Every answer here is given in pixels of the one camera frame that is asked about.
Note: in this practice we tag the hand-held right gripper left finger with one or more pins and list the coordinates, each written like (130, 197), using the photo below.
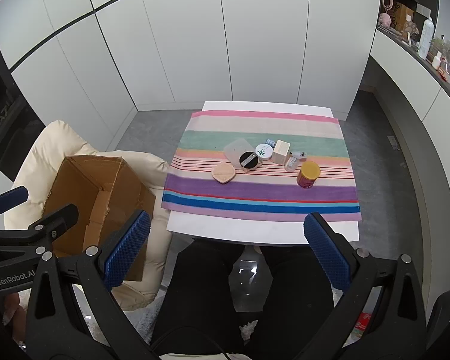
(129, 247)

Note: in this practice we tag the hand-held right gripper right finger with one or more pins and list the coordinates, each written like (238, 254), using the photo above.
(326, 251)

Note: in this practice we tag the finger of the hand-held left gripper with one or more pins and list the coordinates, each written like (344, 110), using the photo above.
(56, 219)
(11, 198)

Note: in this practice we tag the brown cardboard box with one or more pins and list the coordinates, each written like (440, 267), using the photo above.
(97, 180)

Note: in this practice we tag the yellow can red label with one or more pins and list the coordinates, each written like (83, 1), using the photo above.
(308, 174)

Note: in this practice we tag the white round compact green logo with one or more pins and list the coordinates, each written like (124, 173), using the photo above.
(264, 152)

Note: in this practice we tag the black round compact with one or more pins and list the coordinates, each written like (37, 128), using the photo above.
(248, 160)

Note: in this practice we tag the person's left hand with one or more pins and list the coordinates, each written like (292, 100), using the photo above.
(15, 318)

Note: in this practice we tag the cream padded armchair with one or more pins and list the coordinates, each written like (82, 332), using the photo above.
(45, 146)

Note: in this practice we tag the person's black trousers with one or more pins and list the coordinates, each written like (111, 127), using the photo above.
(195, 288)

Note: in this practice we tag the red packet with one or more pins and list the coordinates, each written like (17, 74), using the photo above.
(363, 322)

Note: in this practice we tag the white table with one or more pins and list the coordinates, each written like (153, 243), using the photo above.
(247, 232)

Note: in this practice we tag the small clear printed bottle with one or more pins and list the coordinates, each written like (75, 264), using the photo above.
(291, 163)

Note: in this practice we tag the striped colourful cloth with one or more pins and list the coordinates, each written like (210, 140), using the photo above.
(247, 195)

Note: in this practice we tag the beige cube box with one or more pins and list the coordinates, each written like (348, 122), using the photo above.
(281, 152)

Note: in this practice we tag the white crumpled tissue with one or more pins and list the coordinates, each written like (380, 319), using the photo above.
(249, 329)

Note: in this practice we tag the white floor label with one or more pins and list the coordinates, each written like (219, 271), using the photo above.
(393, 142)

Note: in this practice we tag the clear plastic lid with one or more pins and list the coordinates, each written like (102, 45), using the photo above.
(235, 148)

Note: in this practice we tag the small white bottle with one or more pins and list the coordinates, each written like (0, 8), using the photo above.
(436, 60)

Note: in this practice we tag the white spray bottle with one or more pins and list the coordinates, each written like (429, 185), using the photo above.
(424, 39)

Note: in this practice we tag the pink plush toy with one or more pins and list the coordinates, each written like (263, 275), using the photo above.
(385, 18)

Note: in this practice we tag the brown paper box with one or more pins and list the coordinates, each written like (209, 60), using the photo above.
(401, 15)

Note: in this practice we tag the dark glass wall oven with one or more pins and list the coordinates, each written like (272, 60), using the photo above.
(3, 120)

